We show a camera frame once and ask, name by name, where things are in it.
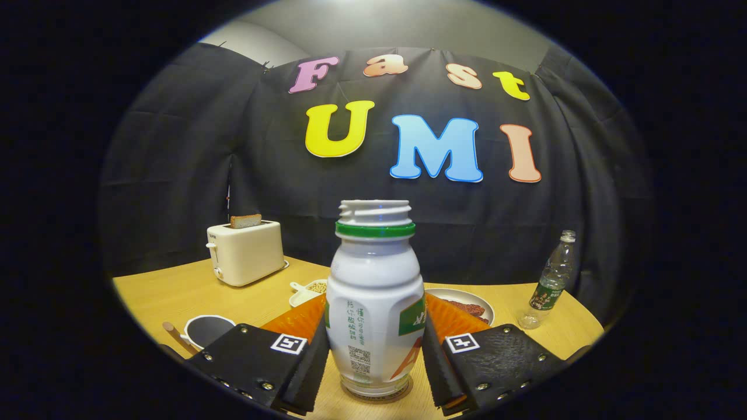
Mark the cream toaster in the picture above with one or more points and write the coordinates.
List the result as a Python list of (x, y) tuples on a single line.
[(248, 254)]

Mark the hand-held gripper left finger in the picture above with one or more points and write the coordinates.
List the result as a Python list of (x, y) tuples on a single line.
[(309, 373)]

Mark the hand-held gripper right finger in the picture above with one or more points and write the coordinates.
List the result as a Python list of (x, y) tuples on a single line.
[(437, 373)]

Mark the brown bread slice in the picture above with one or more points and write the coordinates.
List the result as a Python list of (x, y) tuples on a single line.
[(245, 221)]

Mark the clear plastic water bottle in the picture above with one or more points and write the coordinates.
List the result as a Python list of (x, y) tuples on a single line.
[(548, 286)]

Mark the round white plate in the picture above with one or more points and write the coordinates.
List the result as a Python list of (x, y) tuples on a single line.
[(455, 294)]

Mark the black backdrop cloth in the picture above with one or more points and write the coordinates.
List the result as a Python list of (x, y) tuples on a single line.
[(192, 175)]

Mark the red food pile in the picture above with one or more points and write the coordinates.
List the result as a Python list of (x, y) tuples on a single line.
[(470, 308)]

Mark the small white bean dish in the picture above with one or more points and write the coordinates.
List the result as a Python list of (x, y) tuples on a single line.
[(303, 294)]

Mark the wooden table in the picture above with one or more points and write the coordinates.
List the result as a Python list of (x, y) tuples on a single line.
[(175, 297)]

